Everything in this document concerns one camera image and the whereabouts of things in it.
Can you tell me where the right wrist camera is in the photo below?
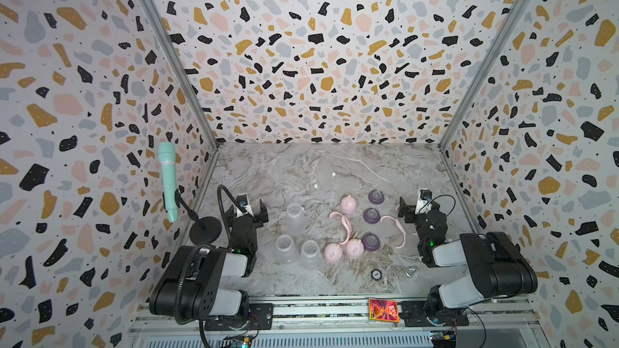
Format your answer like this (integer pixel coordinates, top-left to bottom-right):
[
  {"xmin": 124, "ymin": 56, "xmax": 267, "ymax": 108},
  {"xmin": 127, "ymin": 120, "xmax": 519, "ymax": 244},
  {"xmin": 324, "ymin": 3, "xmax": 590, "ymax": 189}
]
[{"xmin": 415, "ymin": 188, "xmax": 433, "ymax": 214}]

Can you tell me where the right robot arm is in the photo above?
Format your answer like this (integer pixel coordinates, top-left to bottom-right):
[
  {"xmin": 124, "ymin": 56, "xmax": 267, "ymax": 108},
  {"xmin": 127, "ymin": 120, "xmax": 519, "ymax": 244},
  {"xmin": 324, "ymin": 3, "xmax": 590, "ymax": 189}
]
[{"xmin": 398, "ymin": 198, "xmax": 538, "ymax": 326}]

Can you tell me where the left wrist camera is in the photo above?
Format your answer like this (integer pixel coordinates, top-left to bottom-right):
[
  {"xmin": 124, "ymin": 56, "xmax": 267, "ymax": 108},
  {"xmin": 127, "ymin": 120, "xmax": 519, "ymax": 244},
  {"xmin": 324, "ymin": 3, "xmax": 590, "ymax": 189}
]
[{"xmin": 236, "ymin": 194, "xmax": 253, "ymax": 218}]

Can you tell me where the mint green microphone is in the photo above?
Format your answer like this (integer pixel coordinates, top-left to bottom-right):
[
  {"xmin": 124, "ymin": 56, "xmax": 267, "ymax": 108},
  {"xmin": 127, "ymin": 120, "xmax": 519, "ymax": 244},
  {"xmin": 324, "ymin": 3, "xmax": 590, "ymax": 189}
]
[{"xmin": 158, "ymin": 142, "xmax": 178, "ymax": 223}]

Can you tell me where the pink bottle cap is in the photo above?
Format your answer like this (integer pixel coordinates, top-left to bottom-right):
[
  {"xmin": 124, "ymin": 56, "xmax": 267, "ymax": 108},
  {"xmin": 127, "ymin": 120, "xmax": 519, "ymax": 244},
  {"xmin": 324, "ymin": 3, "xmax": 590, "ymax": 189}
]
[
  {"xmin": 339, "ymin": 195, "xmax": 358, "ymax": 216},
  {"xmin": 345, "ymin": 238, "xmax": 365, "ymax": 259},
  {"xmin": 323, "ymin": 243, "xmax": 344, "ymax": 264}
]

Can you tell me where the purple collar with nipple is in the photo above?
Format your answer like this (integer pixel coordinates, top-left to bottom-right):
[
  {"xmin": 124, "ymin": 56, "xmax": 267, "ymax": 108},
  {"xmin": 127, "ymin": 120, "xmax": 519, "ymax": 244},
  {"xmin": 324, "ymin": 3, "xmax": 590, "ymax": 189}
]
[
  {"xmin": 363, "ymin": 208, "xmax": 380, "ymax": 224},
  {"xmin": 361, "ymin": 232, "xmax": 380, "ymax": 252},
  {"xmin": 368, "ymin": 189, "xmax": 385, "ymax": 205}
]

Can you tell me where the pink bottle handle ring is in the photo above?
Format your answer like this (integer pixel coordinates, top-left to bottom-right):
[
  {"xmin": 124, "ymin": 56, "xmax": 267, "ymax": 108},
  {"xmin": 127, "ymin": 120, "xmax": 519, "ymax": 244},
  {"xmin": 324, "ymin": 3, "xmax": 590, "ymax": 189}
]
[
  {"xmin": 329, "ymin": 210, "xmax": 354, "ymax": 246},
  {"xmin": 379, "ymin": 214, "xmax": 408, "ymax": 250}
]

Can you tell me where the orange pink card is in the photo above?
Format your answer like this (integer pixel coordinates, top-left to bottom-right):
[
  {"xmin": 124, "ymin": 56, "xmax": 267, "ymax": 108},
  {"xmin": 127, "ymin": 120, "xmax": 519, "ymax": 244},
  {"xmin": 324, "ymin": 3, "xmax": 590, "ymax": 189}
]
[{"xmin": 368, "ymin": 299, "xmax": 400, "ymax": 323}]

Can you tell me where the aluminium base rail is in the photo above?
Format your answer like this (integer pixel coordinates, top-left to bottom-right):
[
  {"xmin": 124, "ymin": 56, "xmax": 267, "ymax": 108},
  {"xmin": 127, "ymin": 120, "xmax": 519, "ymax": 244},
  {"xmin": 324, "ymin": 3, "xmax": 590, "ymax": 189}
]
[{"xmin": 127, "ymin": 294, "xmax": 552, "ymax": 348}]

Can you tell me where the small black round cap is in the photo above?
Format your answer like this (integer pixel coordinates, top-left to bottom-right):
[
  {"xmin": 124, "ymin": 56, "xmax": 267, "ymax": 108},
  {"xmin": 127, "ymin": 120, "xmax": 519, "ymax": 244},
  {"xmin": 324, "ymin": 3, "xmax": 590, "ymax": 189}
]
[{"xmin": 371, "ymin": 269, "xmax": 383, "ymax": 281}]

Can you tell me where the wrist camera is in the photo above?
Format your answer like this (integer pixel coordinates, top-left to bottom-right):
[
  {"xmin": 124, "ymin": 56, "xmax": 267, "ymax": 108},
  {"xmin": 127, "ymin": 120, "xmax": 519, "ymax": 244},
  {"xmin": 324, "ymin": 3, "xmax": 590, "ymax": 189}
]
[
  {"xmin": 415, "ymin": 188, "xmax": 433, "ymax": 214},
  {"xmin": 236, "ymin": 194, "xmax": 253, "ymax": 218}
]

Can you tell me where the clear baby bottle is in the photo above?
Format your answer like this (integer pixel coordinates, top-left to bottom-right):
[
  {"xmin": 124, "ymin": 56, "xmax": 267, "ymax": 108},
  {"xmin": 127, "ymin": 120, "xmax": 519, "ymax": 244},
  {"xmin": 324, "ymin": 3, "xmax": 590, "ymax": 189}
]
[
  {"xmin": 275, "ymin": 235, "xmax": 299, "ymax": 265},
  {"xmin": 300, "ymin": 239, "xmax": 322, "ymax": 271},
  {"xmin": 285, "ymin": 203, "xmax": 307, "ymax": 235}
]

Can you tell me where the black microphone stand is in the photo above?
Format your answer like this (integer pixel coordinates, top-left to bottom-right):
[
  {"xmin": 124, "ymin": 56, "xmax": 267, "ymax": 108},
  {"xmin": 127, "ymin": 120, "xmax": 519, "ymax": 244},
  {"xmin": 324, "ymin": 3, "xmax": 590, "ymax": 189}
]
[{"xmin": 164, "ymin": 188, "xmax": 222, "ymax": 245}]

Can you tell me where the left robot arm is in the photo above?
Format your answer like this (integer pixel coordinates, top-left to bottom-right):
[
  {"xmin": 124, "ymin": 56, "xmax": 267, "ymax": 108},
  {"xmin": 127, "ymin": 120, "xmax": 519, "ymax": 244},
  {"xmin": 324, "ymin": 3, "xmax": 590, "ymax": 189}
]
[{"xmin": 148, "ymin": 203, "xmax": 273, "ymax": 331}]

